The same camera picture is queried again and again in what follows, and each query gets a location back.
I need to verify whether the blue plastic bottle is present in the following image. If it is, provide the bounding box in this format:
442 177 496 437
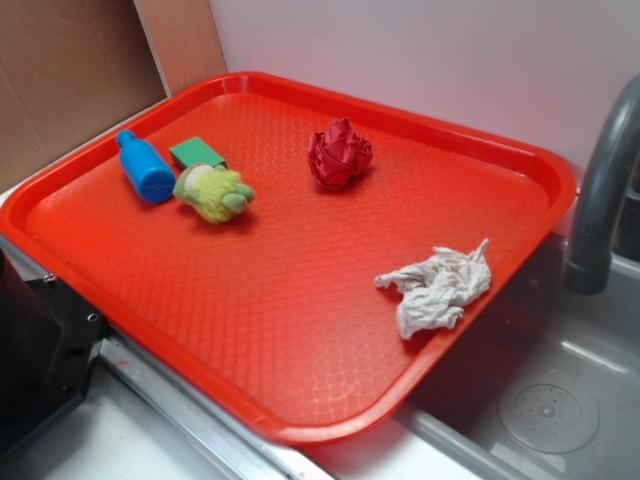
116 130 176 204

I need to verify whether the red plastic tray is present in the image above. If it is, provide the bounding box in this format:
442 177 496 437
1 73 576 445

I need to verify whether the crumpled red cloth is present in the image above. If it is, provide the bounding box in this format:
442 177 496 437
307 117 374 191

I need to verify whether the green plush toy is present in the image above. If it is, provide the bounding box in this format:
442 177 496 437
173 164 255 224

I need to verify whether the crumpled white paper towel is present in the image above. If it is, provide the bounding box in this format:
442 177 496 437
374 239 492 340

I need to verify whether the green rectangular block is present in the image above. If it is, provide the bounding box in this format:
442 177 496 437
169 137 228 170

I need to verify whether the light wooden board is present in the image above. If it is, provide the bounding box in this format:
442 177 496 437
134 0 227 96

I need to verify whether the grey sink faucet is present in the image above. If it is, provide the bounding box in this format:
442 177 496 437
563 76 639 295

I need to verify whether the grey plastic sink basin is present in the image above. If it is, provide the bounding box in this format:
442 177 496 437
397 235 639 479

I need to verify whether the brown cardboard panel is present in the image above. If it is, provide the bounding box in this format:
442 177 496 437
1 1 165 190

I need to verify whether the black metal bracket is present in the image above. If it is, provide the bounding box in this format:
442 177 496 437
1 255 104 461

